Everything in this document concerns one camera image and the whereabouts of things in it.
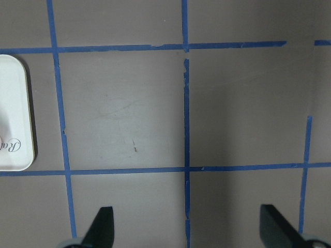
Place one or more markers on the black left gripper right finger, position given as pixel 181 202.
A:
pixel 276 231

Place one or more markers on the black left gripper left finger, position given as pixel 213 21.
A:
pixel 101 231

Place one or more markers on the cream plastic tray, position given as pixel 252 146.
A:
pixel 17 141

